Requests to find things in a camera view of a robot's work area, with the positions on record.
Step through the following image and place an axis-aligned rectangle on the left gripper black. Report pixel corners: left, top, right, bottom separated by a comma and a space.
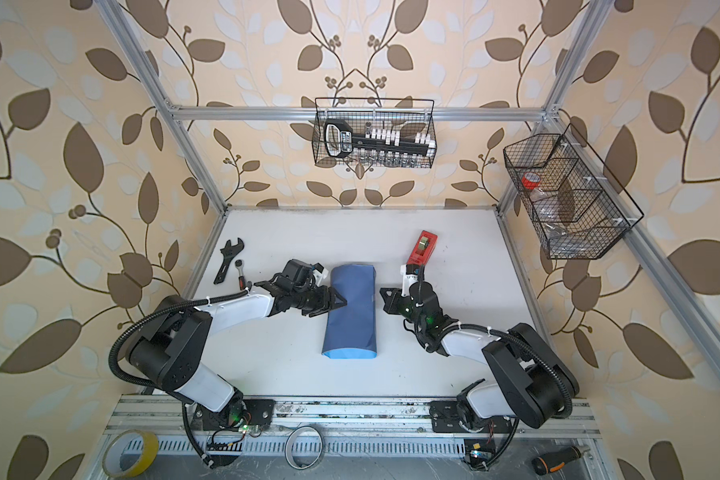
293, 286, 350, 315

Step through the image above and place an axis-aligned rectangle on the light blue wrapping paper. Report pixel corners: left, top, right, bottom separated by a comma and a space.
322, 264, 377, 360

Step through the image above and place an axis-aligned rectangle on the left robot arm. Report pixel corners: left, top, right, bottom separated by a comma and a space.
108, 259, 348, 429

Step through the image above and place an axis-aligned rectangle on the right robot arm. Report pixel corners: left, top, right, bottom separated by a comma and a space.
380, 280, 580, 432

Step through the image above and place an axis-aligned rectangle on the red tape dispenser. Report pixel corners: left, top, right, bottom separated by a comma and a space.
406, 230, 438, 266

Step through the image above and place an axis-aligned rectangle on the black adjustable wrench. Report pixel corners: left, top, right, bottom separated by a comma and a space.
213, 238, 245, 285

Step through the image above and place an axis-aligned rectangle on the black socket set tool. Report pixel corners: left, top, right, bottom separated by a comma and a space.
322, 119, 437, 158

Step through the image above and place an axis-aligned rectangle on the red white object in basket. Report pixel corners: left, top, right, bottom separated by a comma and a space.
521, 172, 541, 191

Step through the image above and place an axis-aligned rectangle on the yellow tape roll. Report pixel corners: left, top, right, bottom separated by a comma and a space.
101, 430, 159, 479

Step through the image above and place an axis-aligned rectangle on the orange black screwdriver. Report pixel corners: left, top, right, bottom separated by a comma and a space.
530, 445, 590, 476

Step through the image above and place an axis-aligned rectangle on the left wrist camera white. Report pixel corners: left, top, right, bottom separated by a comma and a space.
312, 266, 328, 286

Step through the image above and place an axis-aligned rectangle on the back wire basket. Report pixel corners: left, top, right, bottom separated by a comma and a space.
312, 96, 438, 169

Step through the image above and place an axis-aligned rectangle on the wire basket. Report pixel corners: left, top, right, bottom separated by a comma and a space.
312, 96, 438, 169
503, 125, 644, 260

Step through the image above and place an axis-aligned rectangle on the right wire basket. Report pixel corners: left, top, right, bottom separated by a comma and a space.
503, 125, 644, 260

